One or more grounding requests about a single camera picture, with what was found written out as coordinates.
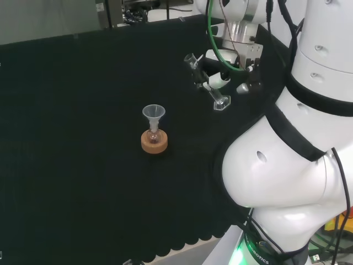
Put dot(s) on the clear graduated cylinder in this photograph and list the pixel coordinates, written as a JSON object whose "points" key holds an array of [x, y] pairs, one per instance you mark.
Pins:
{"points": [[219, 101]]}

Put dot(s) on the yellow stop button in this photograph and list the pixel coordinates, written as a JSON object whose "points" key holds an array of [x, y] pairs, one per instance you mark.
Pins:
{"points": [[332, 225]]}

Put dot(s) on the clear plastic funnel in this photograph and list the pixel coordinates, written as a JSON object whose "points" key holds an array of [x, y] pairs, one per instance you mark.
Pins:
{"points": [[153, 113]]}

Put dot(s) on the clear round-bottom flask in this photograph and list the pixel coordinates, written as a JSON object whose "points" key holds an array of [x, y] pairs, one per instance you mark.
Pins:
{"points": [[153, 137]]}

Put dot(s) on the black bench cloth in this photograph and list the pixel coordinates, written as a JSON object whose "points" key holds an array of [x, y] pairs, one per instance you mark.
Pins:
{"points": [[82, 124]]}

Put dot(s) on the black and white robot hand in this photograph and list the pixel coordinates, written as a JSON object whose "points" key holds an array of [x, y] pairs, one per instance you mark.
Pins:
{"points": [[253, 53]]}

